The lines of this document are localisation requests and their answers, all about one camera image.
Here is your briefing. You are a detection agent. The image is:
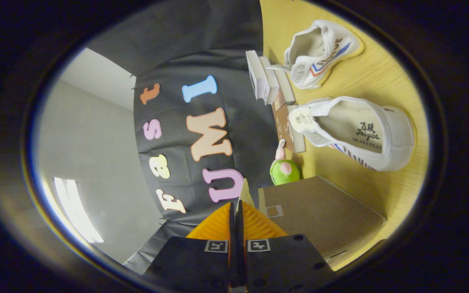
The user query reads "white canvas shoe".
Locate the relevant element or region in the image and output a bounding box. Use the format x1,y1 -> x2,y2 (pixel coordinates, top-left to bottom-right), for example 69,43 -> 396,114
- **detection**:
266,20 -> 364,90
288,96 -> 416,172

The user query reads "beige fabric storage box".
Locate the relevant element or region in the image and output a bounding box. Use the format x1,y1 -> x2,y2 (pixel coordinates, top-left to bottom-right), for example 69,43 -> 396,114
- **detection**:
239,178 -> 388,261

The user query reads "white book with patterned cover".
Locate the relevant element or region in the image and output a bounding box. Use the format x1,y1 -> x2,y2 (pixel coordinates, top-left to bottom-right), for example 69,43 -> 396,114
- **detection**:
259,56 -> 280,105

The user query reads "green and pink plush toy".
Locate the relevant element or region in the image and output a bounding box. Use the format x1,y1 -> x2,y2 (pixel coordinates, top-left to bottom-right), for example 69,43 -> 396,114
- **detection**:
270,139 -> 302,186

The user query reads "brown book with cover picture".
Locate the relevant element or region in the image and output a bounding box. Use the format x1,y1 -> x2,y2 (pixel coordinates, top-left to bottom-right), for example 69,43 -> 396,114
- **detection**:
272,104 -> 306,154

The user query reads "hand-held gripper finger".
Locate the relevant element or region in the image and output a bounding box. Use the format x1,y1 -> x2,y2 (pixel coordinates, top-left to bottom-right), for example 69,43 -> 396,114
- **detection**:
237,199 -> 335,293
142,201 -> 237,293

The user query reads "brown book under white books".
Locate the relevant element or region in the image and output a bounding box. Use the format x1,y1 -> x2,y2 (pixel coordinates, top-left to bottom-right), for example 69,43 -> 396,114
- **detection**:
271,67 -> 297,112

